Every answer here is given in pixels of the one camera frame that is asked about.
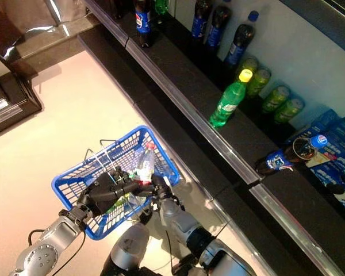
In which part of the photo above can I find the green soda can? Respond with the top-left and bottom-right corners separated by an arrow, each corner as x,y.
237,55 -> 259,78
260,85 -> 291,114
246,67 -> 273,98
274,97 -> 305,124

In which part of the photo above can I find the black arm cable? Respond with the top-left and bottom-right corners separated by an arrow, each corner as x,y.
163,228 -> 176,273
27,228 -> 87,276

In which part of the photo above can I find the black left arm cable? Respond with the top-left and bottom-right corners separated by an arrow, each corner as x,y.
27,228 -> 87,276

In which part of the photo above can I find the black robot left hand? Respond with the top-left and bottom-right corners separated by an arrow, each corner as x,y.
76,168 -> 156,215

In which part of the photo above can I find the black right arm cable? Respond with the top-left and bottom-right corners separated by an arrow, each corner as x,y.
163,228 -> 176,273

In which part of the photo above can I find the clear plastic shelf price rail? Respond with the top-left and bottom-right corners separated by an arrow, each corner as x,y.
82,0 -> 131,48
76,34 -> 139,112
125,41 -> 261,186
249,182 -> 344,276
211,198 -> 277,276
132,103 -> 218,206

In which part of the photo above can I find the silver robot left leg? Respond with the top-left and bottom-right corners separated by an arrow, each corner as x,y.
100,221 -> 152,276

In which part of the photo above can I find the blue plastic shopping basket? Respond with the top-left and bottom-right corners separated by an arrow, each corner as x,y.
51,125 -> 181,241

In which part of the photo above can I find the brown marble pillar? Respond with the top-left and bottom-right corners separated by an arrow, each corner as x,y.
0,0 -> 100,77

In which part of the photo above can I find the clear water bottle red cap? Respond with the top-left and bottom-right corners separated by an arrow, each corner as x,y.
129,142 -> 159,185

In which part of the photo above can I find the black store shelf unit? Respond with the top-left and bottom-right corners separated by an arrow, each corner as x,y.
76,0 -> 345,276

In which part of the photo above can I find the blue Oreo cookie box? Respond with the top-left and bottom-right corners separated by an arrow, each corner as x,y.
286,109 -> 345,150
307,143 -> 345,215

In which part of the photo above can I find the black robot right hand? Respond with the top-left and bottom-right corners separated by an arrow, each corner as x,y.
137,174 -> 179,208

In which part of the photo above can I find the green Sprite bottle yellow cap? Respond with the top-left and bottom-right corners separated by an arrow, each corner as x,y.
105,192 -> 133,213
154,0 -> 170,25
208,68 -> 254,129

